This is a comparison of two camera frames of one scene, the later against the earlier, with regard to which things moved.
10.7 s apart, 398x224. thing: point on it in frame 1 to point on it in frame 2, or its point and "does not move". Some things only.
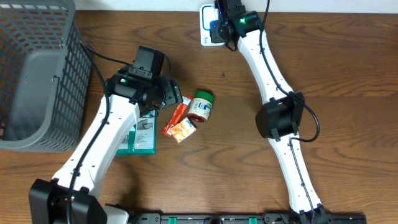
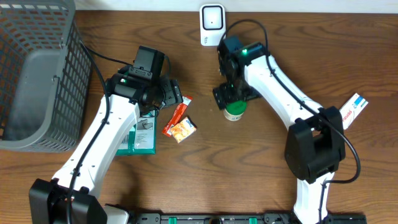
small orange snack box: x=183 y=129 does not move
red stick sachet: x=178 y=114 does not move
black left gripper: x=173 y=86 does not move
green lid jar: x=200 y=106 to x=234 y=110
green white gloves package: x=141 y=138 does not move
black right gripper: x=217 y=35 to x=226 y=87
